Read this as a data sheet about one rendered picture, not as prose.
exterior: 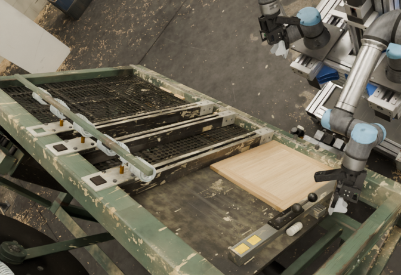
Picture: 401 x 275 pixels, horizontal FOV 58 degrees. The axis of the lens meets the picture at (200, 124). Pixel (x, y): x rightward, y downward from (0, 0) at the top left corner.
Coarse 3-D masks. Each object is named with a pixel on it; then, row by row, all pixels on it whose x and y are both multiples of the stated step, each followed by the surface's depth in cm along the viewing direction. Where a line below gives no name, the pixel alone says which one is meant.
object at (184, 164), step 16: (224, 144) 186; (240, 144) 190; (256, 144) 203; (176, 160) 162; (192, 160) 164; (208, 160) 174; (112, 176) 136; (128, 176) 137; (160, 176) 152; (176, 176) 160; (128, 192) 141
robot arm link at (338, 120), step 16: (384, 16) 127; (368, 32) 130; (384, 32) 127; (368, 48) 130; (384, 48) 130; (368, 64) 130; (352, 80) 132; (368, 80) 132; (352, 96) 132; (336, 112) 134; (352, 112) 133; (336, 128) 134
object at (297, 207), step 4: (296, 204) 129; (292, 208) 129; (296, 208) 128; (300, 208) 128; (288, 212) 132; (292, 212) 131; (296, 212) 128; (300, 212) 129; (284, 216) 133; (276, 220) 135; (280, 220) 135
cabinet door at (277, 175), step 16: (272, 144) 207; (224, 160) 180; (240, 160) 183; (256, 160) 186; (272, 160) 189; (288, 160) 192; (304, 160) 195; (224, 176) 168; (240, 176) 168; (256, 176) 171; (272, 176) 174; (288, 176) 176; (304, 176) 179; (256, 192) 158; (272, 192) 160; (288, 192) 162; (304, 192) 164
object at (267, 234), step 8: (328, 184) 170; (320, 192) 162; (328, 192) 163; (304, 200) 154; (320, 200) 157; (304, 208) 148; (304, 216) 149; (288, 224) 138; (256, 232) 130; (264, 232) 130; (272, 232) 131; (280, 232) 135; (264, 240) 126; (272, 240) 132; (232, 248) 120; (256, 248) 123; (232, 256) 120; (240, 256) 117; (248, 256) 121; (240, 264) 119
